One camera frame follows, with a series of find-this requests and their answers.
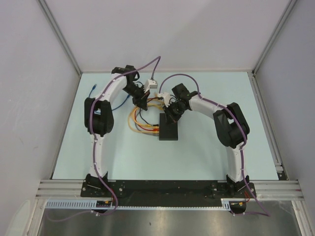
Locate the grey ethernet cable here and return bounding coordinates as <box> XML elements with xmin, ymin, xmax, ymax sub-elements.
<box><xmin>134</xmin><ymin>121</ymin><xmax>160</xmax><ymax>135</ymax></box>

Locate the left aluminium corner post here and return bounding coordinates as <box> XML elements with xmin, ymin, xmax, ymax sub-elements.
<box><xmin>36</xmin><ymin>0</ymin><xmax>82</xmax><ymax>77</ymax></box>

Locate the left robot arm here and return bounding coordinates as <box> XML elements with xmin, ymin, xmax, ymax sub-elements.
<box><xmin>81</xmin><ymin>65</ymin><xmax>158</xmax><ymax>197</ymax></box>

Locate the blue ethernet cable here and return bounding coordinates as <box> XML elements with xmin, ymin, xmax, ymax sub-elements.
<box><xmin>88</xmin><ymin>84</ymin><xmax>131</xmax><ymax>115</ymax></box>

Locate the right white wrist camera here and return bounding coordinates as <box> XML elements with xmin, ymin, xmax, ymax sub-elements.
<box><xmin>157</xmin><ymin>92</ymin><xmax>171</xmax><ymax>107</ymax></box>

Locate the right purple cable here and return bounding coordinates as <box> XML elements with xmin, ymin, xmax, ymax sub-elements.
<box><xmin>159</xmin><ymin>73</ymin><xmax>270</xmax><ymax>217</ymax></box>

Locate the aluminium corner post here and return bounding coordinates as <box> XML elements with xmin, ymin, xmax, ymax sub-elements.
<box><xmin>252</xmin><ymin>0</ymin><xmax>299</xmax><ymax>75</ymax></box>
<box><xmin>36</xmin><ymin>0</ymin><xmax>82</xmax><ymax>77</ymax></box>

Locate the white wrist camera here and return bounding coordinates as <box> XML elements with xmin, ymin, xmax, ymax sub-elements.
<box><xmin>157</xmin><ymin>92</ymin><xmax>171</xmax><ymax>107</ymax></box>
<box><xmin>143</xmin><ymin>79</ymin><xmax>158</xmax><ymax>93</ymax></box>

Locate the red ethernet cable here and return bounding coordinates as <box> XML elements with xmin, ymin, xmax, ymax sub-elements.
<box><xmin>134</xmin><ymin>97</ymin><xmax>164</xmax><ymax>132</ymax></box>

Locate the right aluminium side rail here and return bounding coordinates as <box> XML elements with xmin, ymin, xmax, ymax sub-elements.
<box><xmin>248</xmin><ymin>72</ymin><xmax>288</xmax><ymax>180</ymax></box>

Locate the right aluminium corner post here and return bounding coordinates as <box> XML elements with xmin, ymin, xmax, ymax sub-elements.
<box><xmin>252</xmin><ymin>0</ymin><xmax>299</xmax><ymax>75</ymax></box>

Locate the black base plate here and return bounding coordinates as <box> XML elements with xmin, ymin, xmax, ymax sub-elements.
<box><xmin>80</xmin><ymin>180</ymin><xmax>256</xmax><ymax>207</ymax></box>

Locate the yellow ethernet cable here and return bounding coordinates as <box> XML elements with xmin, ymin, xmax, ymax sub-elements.
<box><xmin>127</xmin><ymin>103</ymin><xmax>160</xmax><ymax>131</ymax></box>
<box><xmin>126</xmin><ymin>113</ymin><xmax>160</xmax><ymax>136</ymax></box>
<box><xmin>146</xmin><ymin>92</ymin><xmax>164</xmax><ymax>110</ymax></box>

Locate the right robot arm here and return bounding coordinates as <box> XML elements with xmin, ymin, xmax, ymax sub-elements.
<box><xmin>161</xmin><ymin>84</ymin><xmax>250</xmax><ymax>197</ymax></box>

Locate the white slotted cable duct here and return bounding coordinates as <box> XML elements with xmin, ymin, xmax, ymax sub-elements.
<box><xmin>46</xmin><ymin>199</ymin><xmax>230</xmax><ymax>211</ymax></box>

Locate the black ethernet cable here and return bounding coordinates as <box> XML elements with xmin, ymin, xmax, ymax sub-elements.
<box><xmin>138</xmin><ymin>98</ymin><xmax>173</xmax><ymax>126</ymax></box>

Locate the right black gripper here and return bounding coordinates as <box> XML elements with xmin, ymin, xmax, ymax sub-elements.
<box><xmin>163</xmin><ymin>101</ymin><xmax>187</xmax><ymax>125</ymax></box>

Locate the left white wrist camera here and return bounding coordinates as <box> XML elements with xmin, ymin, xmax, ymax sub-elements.
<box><xmin>143</xmin><ymin>79</ymin><xmax>158</xmax><ymax>93</ymax></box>

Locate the black network switch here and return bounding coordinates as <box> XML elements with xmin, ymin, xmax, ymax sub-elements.
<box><xmin>158</xmin><ymin>113</ymin><xmax>178</xmax><ymax>141</ymax></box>

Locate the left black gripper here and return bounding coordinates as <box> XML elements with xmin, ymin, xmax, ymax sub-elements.
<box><xmin>122</xmin><ymin>83</ymin><xmax>150</xmax><ymax>111</ymax></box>

